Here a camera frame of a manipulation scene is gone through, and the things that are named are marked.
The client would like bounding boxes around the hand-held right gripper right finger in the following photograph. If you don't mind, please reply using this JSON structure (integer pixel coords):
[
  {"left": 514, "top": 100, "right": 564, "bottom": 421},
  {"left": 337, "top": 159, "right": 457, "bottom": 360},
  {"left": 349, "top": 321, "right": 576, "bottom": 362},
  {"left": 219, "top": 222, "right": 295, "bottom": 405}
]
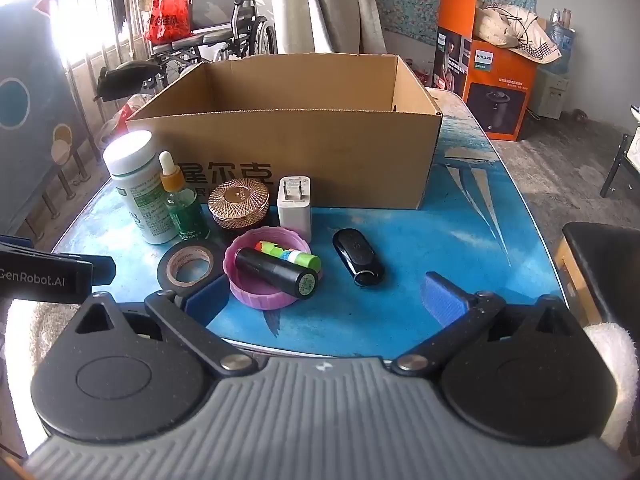
[{"left": 391, "top": 271, "right": 588, "bottom": 376}]

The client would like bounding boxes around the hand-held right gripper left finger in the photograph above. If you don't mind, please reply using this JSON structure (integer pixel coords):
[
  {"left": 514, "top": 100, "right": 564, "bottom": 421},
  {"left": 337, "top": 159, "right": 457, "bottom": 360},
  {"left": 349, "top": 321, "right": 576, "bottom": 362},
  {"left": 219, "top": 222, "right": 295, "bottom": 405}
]
[{"left": 74, "top": 274, "right": 256, "bottom": 376}]

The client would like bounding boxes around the black electrical tape roll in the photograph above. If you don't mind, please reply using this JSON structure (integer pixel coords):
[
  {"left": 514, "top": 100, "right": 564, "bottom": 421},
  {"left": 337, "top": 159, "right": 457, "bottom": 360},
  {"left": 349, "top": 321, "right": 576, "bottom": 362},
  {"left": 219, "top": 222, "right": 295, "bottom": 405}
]
[{"left": 157, "top": 241, "right": 229, "bottom": 294}]

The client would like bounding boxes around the purple plastic lid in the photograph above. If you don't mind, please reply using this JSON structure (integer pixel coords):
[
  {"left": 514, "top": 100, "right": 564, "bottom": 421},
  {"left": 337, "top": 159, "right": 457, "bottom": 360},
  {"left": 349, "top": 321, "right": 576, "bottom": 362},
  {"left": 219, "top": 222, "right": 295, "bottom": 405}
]
[{"left": 223, "top": 227, "right": 324, "bottom": 309}]

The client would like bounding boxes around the black cylinder tube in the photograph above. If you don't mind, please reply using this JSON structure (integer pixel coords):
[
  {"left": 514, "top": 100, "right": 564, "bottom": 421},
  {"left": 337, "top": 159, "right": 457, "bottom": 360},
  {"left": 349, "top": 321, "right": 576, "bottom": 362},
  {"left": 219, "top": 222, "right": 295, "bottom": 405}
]
[{"left": 235, "top": 246, "right": 320, "bottom": 301}]

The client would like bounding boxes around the green dropper bottle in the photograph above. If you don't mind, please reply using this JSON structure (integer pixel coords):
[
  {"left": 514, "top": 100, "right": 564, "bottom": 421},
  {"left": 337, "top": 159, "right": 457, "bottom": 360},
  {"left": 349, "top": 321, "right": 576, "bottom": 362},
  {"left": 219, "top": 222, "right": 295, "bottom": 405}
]
[{"left": 159, "top": 151, "right": 211, "bottom": 242}]

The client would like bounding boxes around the black key fob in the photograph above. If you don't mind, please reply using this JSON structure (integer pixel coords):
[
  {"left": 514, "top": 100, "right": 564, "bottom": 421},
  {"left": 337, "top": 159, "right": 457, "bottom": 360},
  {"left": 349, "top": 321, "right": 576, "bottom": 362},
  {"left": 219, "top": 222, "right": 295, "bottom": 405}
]
[{"left": 332, "top": 228, "right": 386, "bottom": 288}]

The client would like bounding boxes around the green white glue stick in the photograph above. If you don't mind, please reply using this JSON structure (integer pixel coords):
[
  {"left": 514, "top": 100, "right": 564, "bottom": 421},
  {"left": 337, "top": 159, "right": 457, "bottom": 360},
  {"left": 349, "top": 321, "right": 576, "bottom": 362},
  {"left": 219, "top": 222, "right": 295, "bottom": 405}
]
[{"left": 255, "top": 240, "right": 322, "bottom": 271}]

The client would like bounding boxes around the gold lidded round jar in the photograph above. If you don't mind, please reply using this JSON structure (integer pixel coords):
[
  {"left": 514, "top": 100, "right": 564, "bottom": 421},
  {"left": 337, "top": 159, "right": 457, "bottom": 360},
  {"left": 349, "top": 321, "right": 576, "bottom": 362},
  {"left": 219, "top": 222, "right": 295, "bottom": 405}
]
[{"left": 207, "top": 180, "right": 271, "bottom": 231}]

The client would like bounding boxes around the white pill bottle green label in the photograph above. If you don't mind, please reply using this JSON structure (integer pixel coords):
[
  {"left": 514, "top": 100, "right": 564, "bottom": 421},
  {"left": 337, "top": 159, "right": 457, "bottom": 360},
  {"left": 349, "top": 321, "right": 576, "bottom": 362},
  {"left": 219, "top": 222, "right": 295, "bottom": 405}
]
[{"left": 102, "top": 130, "right": 179, "bottom": 246}]

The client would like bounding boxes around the white wall charger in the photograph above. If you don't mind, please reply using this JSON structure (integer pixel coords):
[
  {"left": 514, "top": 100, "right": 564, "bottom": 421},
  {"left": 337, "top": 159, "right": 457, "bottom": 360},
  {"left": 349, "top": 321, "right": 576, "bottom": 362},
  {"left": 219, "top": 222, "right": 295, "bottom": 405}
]
[{"left": 276, "top": 175, "right": 314, "bottom": 244}]

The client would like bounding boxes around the brown cardboard box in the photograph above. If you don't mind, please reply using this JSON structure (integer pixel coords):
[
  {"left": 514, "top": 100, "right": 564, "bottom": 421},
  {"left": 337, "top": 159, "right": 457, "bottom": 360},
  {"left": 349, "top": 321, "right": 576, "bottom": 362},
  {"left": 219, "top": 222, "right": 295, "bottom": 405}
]
[{"left": 125, "top": 52, "right": 444, "bottom": 211}]

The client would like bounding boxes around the grey printed blanket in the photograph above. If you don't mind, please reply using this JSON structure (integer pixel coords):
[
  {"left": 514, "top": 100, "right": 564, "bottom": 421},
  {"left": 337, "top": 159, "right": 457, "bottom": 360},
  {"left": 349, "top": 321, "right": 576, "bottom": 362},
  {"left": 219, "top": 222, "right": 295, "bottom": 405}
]
[{"left": 0, "top": 0, "right": 101, "bottom": 251}]

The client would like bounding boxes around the black stool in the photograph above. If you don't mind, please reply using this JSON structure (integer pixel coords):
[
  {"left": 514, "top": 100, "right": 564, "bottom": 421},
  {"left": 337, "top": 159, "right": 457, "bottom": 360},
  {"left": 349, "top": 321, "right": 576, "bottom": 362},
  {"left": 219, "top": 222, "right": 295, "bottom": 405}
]
[{"left": 552, "top": 221, "right": 640, "bottom": 327}]

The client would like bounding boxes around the white plastic bag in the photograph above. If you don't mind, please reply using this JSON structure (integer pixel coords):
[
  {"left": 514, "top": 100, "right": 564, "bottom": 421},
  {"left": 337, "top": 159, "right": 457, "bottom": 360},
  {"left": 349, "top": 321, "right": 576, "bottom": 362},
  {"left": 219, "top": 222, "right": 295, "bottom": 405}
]
[{"left": 97, "top": 92, "right": 152, "bottom": 147}]

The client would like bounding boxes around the white fluffy towel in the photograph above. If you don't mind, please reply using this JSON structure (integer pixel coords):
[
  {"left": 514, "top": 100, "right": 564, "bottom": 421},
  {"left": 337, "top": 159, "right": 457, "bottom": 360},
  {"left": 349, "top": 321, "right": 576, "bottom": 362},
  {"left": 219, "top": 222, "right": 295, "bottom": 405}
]
[{"left": 582, "top": 322, "right": 640, "bottom": 453}]

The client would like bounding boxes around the metal railing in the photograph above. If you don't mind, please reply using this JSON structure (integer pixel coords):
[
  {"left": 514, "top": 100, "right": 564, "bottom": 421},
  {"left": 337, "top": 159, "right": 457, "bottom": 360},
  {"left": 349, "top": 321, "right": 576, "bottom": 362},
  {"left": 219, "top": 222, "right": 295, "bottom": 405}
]
[{"left": 50, "top": 0, "right": 157, "bottom": 221}]

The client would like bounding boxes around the orange appliance carton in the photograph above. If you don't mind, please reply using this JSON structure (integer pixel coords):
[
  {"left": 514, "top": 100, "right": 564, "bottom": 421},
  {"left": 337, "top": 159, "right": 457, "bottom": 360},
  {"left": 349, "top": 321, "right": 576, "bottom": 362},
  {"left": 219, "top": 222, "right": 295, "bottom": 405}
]
[{"left": 431, "top": 0, "right": 541, "bottom": 142}]

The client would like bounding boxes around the black plastic object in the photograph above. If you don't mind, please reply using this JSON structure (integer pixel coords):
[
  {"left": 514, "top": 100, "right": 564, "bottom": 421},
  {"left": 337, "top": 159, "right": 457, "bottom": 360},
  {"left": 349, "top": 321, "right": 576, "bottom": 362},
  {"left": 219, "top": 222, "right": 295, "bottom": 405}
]
[{"left": 95, "top": 60, "right": 162, "bottom": 102}]

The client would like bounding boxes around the white water dispenser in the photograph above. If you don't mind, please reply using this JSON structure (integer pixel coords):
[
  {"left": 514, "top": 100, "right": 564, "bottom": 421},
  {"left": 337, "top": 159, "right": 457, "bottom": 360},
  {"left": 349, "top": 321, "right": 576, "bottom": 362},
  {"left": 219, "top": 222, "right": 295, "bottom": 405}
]
[{"left": 527, "top": 67, "right": 571, "bottom": 121}]

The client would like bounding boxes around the checked brim hat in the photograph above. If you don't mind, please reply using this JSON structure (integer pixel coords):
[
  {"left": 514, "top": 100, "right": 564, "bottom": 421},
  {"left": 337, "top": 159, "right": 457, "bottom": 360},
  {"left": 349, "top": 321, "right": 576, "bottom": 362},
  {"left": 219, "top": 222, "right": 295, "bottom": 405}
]
[{"left": 510, "top": 35, "right": 564, "bottom": 67}]

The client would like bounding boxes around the white cloth bundle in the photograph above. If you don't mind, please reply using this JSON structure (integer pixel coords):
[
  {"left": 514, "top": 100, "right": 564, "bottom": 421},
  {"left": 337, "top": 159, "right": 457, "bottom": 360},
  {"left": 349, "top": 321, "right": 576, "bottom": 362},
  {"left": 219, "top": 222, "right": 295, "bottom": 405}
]
[{"left": 472, "top": 4, "right": 549, "bottom": 52}]

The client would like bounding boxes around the clear water jug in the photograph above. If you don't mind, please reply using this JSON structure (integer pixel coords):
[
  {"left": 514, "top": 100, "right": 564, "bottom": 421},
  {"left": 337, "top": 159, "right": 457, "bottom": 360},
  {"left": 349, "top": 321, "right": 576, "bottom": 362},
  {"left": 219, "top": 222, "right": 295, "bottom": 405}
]
[{"left": 542, "top": 7, "right": 577, "bottom": 76}]

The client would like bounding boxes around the red plastic bag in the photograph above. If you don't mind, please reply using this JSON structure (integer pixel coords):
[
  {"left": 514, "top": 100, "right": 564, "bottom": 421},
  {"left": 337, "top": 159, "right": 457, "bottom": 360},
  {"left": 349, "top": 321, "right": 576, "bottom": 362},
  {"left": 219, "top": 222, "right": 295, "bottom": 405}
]
[{"left": 144, "top": 0, "right": 194, "bottom": 45}]

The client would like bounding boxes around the wheelchair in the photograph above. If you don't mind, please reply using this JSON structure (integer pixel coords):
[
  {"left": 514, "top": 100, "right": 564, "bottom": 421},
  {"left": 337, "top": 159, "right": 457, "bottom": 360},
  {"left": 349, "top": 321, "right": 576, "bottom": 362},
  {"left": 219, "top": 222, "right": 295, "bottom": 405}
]
[{"left": 145, "top": 0, "right": 279, "bottom": 92}]

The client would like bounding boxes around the grey curtain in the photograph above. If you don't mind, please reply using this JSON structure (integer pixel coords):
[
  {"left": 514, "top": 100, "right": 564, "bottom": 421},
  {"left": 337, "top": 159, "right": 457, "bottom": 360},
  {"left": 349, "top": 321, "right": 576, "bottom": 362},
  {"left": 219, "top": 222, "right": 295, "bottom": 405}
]
[{"left": 272, "top": 0, "right": 387, "bottom": 58}]

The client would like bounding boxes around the metal frame chair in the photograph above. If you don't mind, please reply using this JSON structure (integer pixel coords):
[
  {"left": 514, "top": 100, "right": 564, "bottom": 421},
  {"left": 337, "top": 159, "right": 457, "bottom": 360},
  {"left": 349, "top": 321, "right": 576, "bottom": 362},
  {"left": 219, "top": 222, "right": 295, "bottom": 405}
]
[{"left": 599, "top": 105, "right": 640, "bottom": 199}]

